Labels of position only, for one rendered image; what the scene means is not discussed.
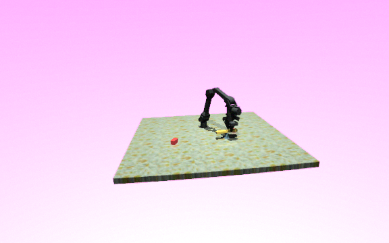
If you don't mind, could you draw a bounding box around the red block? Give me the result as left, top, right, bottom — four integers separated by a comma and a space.
171, 138, 178, 145

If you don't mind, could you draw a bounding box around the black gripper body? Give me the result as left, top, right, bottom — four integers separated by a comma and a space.
222, 113, 238, 126

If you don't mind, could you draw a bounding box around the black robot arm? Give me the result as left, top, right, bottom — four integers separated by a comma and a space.
199, 87, 242, 128

